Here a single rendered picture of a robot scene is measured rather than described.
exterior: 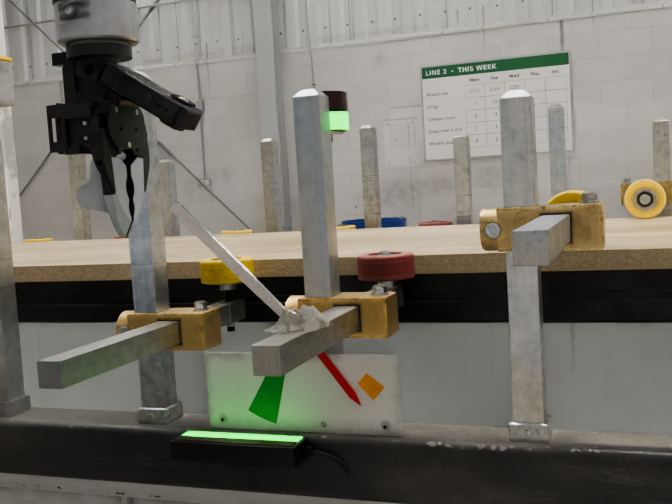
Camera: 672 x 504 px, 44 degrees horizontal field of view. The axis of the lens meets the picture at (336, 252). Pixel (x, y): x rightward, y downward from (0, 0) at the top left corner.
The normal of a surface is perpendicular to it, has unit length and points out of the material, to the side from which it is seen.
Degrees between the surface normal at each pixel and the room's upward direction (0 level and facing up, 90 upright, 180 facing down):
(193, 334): 90
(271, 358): 90
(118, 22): 90
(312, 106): 90
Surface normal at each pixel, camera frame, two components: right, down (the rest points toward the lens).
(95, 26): 0.25, 0.07
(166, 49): -0.34, 0.10
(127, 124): 0.94, -0.03
